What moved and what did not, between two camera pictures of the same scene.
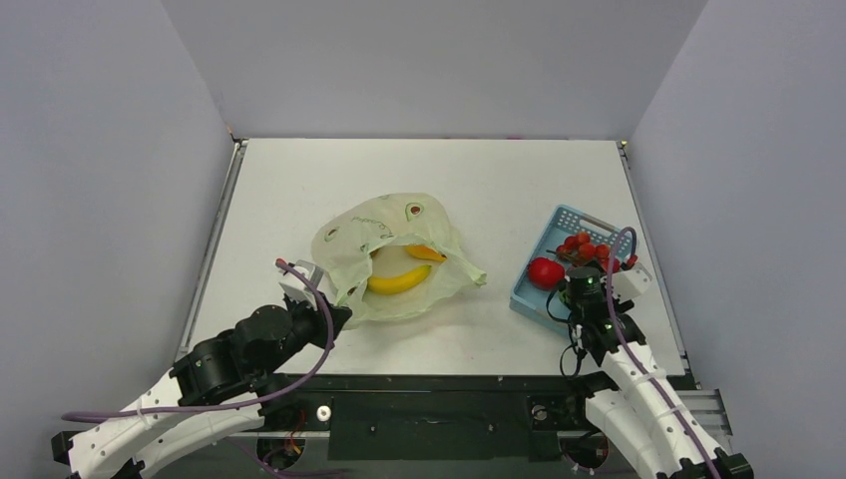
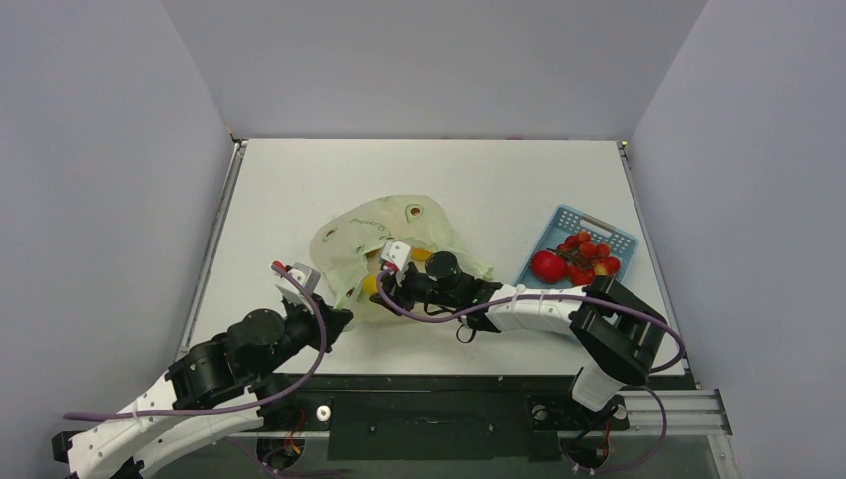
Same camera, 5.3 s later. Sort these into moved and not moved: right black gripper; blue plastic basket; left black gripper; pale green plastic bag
Moved: right black gripper
Not moved: pale green plastic bag; left black gripper; blue plastic basket
